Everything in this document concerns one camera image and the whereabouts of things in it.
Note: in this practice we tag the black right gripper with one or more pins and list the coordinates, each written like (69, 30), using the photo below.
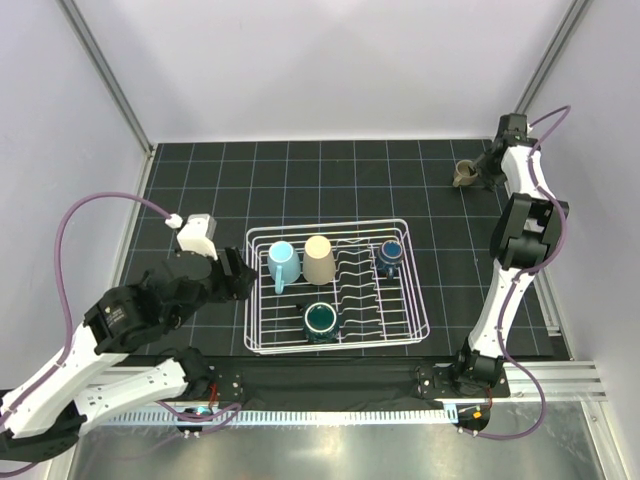
(491, 181)

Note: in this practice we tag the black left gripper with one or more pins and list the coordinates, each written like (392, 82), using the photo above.
(236, 285)

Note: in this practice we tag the small beige mug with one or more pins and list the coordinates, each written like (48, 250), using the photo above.
(464, 174)

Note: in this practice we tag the blue mug cream inside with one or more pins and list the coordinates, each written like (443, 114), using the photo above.
(283, 264)

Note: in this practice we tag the beige paper cup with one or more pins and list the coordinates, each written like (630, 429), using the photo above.
(319, 267)

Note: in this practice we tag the dark green mug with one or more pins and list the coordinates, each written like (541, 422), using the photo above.
(320, 322)

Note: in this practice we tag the small speckled blue cup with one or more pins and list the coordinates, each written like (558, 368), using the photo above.
(389, 258)

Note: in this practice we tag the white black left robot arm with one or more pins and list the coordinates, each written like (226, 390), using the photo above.
(49, 413)

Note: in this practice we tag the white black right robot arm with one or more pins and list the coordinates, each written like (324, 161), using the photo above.
(528, 236)

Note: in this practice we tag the black grid mat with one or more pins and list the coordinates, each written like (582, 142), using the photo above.
(257, 184)

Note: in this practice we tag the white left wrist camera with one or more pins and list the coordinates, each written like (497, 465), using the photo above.
(194, 234)

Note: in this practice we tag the white wire dish rack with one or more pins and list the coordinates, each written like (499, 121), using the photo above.
(374, 311)

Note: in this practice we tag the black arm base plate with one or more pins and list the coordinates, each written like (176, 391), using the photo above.
(339, 381)

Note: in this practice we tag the aluminium frame post right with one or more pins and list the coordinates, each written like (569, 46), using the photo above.
(553, 52)

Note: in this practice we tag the aluminium frame post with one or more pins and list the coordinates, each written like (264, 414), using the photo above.
(84, 34)
(553, 52)

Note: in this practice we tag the perforated metal cable duct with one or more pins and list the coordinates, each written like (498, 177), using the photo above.
(159, 417)

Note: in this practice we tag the aluminium frame post left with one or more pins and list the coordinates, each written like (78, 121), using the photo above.
(84, 34)

